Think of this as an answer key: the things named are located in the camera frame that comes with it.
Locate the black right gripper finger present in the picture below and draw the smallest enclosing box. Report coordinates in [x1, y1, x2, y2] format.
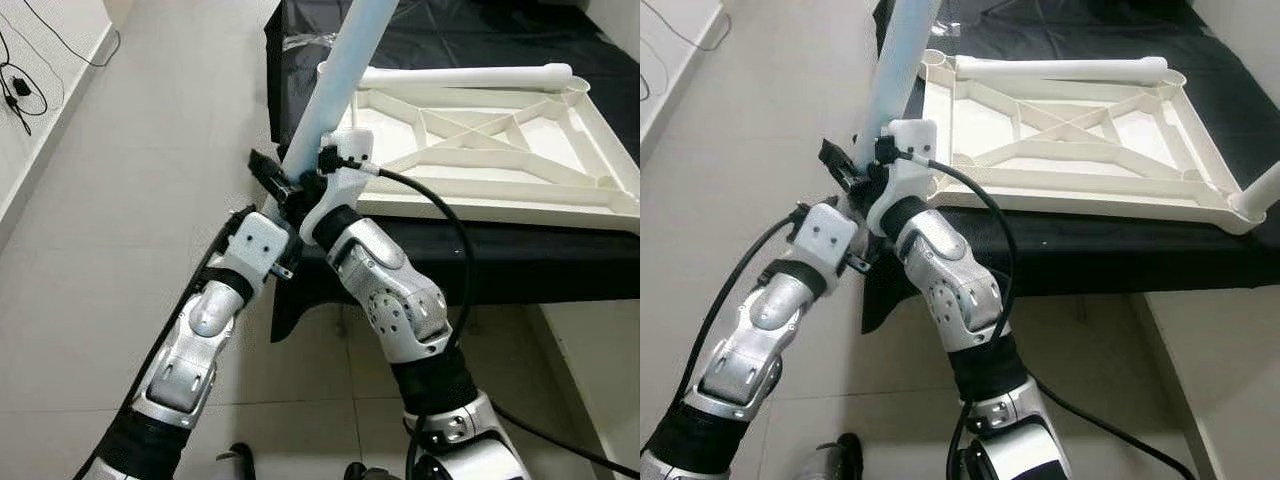
[817, 137, 863, 193]
[246, 149, 303, 203]

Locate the white plastic table leg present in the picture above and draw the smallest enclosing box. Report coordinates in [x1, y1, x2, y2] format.
[838, 0, 943, 218]
[1227, 158, 1280, 225]
[358, 61, 575, 93]
[260, 0, 402, 218]
[954, 54, 1171, 83]

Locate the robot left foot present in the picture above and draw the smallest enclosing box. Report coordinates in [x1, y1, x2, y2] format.
[213, 442, 258, 480]
[798, 432, 868, 480]

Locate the black tablecloth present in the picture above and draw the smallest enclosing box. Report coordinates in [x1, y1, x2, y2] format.
[261, 0, 641, 343]
[859, 0, 1280, 338]

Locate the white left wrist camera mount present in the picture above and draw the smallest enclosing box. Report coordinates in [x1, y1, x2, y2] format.
[203, 209, 293, 303]
[788, 199, 863, 283]

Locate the speckled grey right wrist camera mount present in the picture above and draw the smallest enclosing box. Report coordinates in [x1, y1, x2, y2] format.
[864, 117, 943, 238]
[299, 129, 378, 248]

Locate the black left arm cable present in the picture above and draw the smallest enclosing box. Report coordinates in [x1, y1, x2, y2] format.
[73, 203, 253, 480]
[673, 203, 813, 413]

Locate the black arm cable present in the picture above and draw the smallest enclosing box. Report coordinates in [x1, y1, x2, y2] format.
[488, 398, 641, 480]
[1028, 378, 1198, 480]
[73, 203, 253, 480]
[673, 203, 813, 413]

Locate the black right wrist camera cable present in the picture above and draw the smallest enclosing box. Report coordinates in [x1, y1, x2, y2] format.
[888, 138, 1018, 480]
[323, 148, 478, 480]

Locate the thin black wall cable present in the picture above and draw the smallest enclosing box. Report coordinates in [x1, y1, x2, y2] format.
[18, 0, 123, 70]
[640, 0, 733, 103]

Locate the looped black wall cable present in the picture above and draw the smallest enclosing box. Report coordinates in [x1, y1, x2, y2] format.
[0, 28, 51, 138]

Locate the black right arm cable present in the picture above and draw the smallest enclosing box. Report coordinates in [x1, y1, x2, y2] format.
[1028, 378, 1198, 480]
[488, 398, 641, 480]

